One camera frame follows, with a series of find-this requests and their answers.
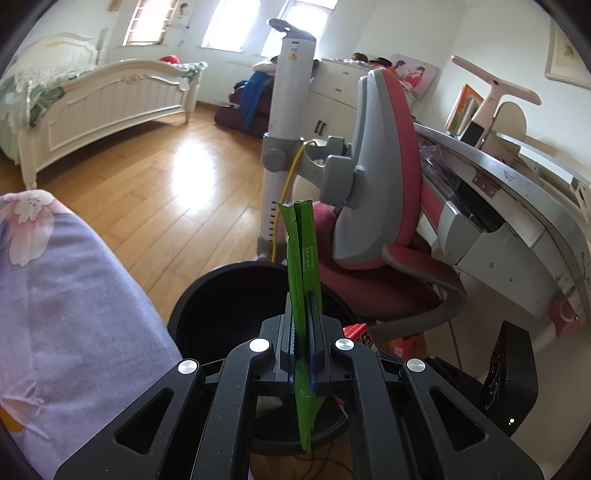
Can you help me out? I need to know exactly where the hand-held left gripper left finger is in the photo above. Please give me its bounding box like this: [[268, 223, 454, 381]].
[[54, 293, 301, 480]]

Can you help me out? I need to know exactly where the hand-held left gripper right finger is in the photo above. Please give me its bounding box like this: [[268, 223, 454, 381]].
[[308, 291, 544, 480]]

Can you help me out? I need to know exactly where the black round trash bin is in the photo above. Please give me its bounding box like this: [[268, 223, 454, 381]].
[[167, 261, 357, 459]]

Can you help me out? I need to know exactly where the green snack wrapper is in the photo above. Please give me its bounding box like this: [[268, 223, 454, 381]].
[[277, 199, 325, 455]]

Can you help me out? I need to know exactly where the red snack packet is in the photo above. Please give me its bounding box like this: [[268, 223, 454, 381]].
[[344, 323, 417, 364]]

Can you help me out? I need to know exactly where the grey white study desk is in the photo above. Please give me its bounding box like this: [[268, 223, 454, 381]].
[[413, 100, 591, 343]]

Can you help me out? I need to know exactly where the pink grey study chair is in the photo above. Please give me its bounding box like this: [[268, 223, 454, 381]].
[[314, 65, 468, 332]]

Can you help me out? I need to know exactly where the purple floral blanket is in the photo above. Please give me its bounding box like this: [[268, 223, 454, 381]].
[[0, 189, 183, 480]]

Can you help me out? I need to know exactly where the clear plastic wrap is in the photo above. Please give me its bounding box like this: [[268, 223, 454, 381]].
[[418, 138, 465, 188]]

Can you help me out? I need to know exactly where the dark red suitcase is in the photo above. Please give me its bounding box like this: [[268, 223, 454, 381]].
[[214, 80, 278, 138]]

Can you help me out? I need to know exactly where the blue garment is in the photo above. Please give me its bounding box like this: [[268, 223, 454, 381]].
[[241, 71, 274, 132]]

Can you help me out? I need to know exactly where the white cabinet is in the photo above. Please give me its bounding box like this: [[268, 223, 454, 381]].
[[307, 58, 398, 145]]

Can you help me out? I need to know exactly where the white grey pole stand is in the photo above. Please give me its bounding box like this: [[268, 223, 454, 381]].
[[256, 18, 319, 261]]

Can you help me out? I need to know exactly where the orange book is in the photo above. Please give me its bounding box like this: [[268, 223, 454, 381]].
[[444, 84, 485, 137]]

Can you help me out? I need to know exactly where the pink desk lamp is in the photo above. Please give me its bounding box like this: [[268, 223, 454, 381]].
[[451, 55, 542, 153]]

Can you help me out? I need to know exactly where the pink poster with figures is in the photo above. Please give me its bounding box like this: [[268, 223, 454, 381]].
[[390, 53, 440, 99]]

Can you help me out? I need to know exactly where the white wooden bed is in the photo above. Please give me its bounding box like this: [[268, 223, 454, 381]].
[[0, 32, 208, 190]]

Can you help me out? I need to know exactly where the bright window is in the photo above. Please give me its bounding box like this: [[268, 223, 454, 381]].
[[202, 0, 334, 52]]

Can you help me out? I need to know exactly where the window with brown blind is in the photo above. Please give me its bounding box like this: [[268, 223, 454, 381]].
[[122, 0, 175, 48]]

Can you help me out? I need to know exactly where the green quilt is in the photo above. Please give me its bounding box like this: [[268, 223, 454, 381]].
[[0, 60, 66, 155]]

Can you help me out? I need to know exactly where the yellow cable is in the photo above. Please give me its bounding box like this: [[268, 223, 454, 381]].
[[271, 140, 325, 265]]

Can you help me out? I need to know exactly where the framed wall picture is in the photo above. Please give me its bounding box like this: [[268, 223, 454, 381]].
[[545, 18, 591, 90]]

